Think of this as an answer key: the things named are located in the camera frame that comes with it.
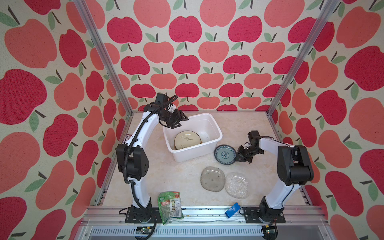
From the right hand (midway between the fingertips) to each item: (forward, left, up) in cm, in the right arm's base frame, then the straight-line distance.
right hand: (235, 161), depth 94 cm
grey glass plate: (-13, +15, +1) cm, 19 cm away
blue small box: (-29, +6, +2) cm, 30 cm away
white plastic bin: (+22, +20, +7) cm, 31 cm away
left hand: (+9, +32, +24) cm, 41 cm away
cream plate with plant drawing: (+11, +33, +6) cm, 35 cm away
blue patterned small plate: (+4, +7, +1) cm, 8 cm away
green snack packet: (-29, +37, +2) cm, 47 cm away
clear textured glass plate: (-15, +1, 0) cm, 15 cm away
